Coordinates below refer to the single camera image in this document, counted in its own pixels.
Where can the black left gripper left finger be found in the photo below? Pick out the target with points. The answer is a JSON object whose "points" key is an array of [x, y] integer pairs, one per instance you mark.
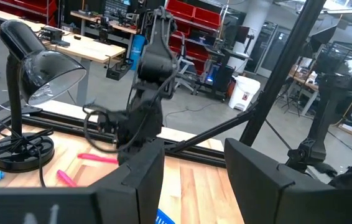
{"points": [[132, 186]]}

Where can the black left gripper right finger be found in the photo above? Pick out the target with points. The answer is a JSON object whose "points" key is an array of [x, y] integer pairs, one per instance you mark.
{"points": [[257, 186]]}

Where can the reddish pink highlighter marker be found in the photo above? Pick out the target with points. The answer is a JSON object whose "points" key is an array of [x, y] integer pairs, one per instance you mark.
{"points": [[98, 158]]}

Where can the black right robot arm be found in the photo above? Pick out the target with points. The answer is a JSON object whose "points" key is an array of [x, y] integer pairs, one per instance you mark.
{"points": [[157, 65]]}

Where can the blue plastic basket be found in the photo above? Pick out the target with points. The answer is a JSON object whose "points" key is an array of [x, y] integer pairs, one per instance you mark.
{"points": [[163, 217]]}

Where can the blue water jug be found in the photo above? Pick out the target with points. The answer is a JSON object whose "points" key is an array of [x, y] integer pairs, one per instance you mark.
{"points": [[137, 51]]}

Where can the black desk lamp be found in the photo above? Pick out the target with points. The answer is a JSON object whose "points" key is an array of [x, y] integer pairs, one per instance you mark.
{"points": [[48, 74]]}

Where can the wooden top desk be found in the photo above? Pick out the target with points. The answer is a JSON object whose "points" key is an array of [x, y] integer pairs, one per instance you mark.
{"points": [[86, 46]]}

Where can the black angled support strut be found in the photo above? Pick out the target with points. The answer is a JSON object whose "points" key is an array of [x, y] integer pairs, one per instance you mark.
{"points": [[325, 124]]}

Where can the white office chair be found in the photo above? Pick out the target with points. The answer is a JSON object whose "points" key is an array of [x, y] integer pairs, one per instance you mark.
{"points": [[183, 67]]}

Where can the white trash bin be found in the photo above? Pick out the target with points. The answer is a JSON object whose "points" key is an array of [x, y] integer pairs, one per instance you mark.
{"points": [[244, 93]]}

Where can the wooden workbench with equipment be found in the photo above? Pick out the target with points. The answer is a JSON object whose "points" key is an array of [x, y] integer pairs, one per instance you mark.
{"points": [[113, 26]]}

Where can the black device on desk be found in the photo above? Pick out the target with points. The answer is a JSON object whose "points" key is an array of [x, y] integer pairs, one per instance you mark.
{"points": [[53, 34]]}

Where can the computer tower blue light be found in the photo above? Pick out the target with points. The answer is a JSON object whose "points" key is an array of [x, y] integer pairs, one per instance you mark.
{"points": [[216, 77]]}

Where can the red bin shelf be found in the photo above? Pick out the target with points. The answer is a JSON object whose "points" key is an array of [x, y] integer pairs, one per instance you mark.
{"points": [[30, 6], [194, 14]]}

